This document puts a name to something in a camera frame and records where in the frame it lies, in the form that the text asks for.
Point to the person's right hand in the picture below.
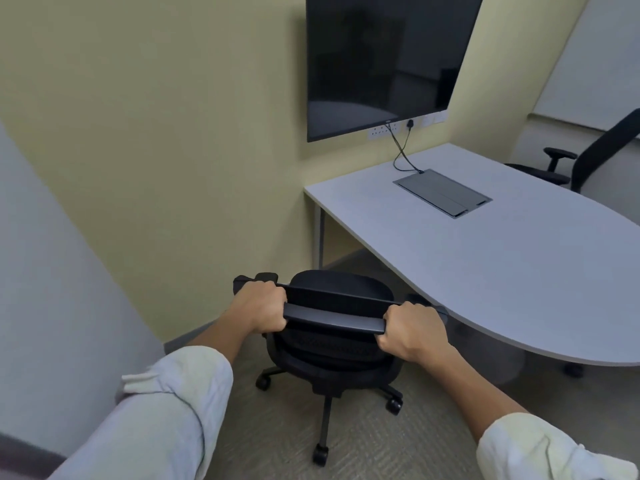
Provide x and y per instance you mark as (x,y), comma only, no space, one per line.
(415,332)

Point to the person's left white sleeve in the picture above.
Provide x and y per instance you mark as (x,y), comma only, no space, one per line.
(150,419)

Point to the white roller blind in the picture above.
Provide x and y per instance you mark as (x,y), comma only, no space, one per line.
(600,59)

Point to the black wall-mounted television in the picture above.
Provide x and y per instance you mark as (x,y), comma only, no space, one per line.
(375,59)

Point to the person's left hand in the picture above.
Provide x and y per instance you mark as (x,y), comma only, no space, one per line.
(260,307)

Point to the white oval meeting table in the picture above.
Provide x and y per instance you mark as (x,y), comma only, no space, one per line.
(525,274)

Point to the long white socket plate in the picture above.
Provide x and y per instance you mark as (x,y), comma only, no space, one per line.
(375,132)

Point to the person's left forearm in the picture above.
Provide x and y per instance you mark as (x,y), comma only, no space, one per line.
(220,339)

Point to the person's right forearm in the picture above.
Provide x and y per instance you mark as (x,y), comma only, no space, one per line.
(475,394)

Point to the person's right white sleeve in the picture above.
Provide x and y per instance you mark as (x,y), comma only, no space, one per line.
(530,449)

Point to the person's white sleeve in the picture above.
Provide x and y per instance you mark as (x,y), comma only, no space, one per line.
(530,449)
(150,419)

